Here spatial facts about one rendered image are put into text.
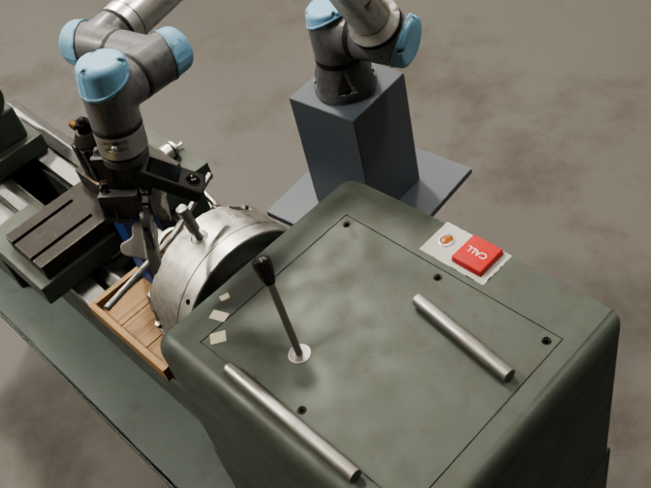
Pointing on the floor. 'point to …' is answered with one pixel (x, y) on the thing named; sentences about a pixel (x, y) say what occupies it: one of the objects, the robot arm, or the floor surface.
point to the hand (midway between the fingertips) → (165, 246)
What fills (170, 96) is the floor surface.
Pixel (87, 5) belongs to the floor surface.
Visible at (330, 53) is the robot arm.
